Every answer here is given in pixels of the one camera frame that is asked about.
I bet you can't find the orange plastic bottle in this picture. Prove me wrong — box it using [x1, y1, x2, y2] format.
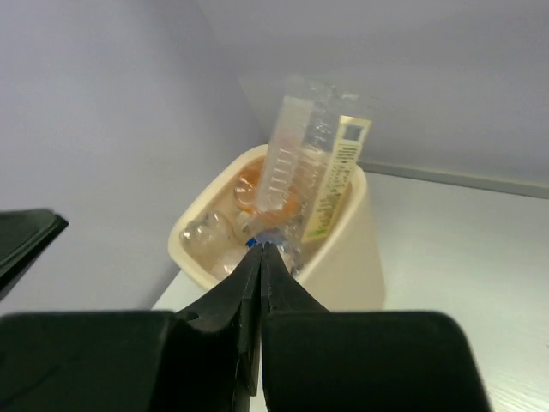
[233, 159, 300, 226]

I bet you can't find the cream plastic bin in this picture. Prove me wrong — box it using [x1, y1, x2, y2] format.
[167, 145, 385, 312]

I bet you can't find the blue cap blue label bottle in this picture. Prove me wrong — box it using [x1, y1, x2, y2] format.
[245, 229, 286, 248]

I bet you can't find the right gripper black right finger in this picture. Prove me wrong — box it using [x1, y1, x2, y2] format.
[260, 245, 491, 411]

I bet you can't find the clear unlabelled plastic bottle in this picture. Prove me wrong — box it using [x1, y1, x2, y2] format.
[210, 246, 248, 280]

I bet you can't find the red label clear bottle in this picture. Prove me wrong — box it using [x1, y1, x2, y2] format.
[179, 210, 235, 260]

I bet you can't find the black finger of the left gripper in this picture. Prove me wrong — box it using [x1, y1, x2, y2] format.
[1, 209, 69, 299]

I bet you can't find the white label clear bottle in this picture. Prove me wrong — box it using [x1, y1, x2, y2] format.
[250, 76, 375, 275]

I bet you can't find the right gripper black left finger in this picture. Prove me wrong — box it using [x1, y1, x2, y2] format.
[1, 246, 262, 411]

